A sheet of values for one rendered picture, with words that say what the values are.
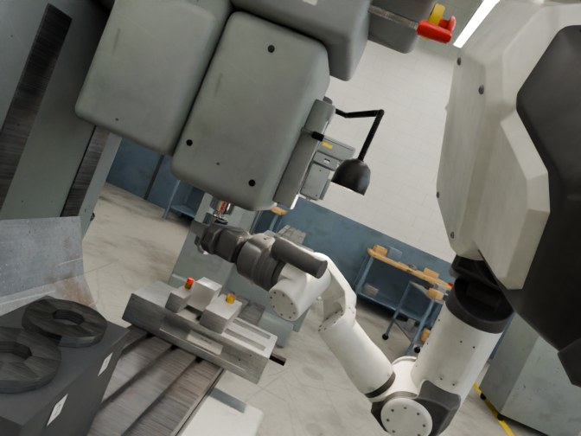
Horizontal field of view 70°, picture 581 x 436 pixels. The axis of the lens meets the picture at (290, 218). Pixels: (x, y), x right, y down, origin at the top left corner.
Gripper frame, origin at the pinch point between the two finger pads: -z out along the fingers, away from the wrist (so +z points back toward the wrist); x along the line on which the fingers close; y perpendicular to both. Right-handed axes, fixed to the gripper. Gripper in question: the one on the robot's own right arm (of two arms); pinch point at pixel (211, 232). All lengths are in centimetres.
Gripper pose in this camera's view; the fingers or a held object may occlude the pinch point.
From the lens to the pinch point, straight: 84.8
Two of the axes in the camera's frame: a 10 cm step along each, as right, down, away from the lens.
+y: -3.9, 9.2, 0.7
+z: 8.0, 3.7, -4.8
